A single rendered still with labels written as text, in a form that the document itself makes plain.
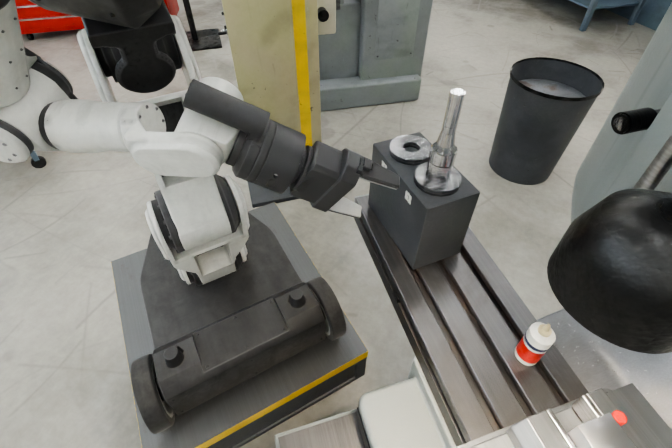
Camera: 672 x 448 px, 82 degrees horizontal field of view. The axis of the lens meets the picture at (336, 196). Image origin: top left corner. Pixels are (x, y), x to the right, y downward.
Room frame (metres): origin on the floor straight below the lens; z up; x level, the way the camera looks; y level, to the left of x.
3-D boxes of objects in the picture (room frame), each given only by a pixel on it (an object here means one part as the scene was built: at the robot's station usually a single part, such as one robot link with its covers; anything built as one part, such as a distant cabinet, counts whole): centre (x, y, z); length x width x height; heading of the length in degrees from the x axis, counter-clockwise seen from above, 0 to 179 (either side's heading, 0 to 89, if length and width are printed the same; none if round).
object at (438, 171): (0.57, -0.20, 1.16); 0.05 x 0.05 x 0.06
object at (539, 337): (0.31, -0.34, 0.99); 0.04 x 0.04 x 0.11
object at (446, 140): (0.57, -0.20, 1.25); 0.03 x 0.03 x 0.11
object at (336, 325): (0.66, 0.03, 0.50); 0.20 x 0.05 x 0.20; 29
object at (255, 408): (0.74, 0.38, 0.20); 0.78 x 0.68 x 0.40; 29
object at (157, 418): (0.40, 0.50, 0.50); 0.20 x 0.05 x 0.20; 29
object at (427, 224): (0.62, -0.18, 1.03); 0.22 x 0.12 x 0.20; 23
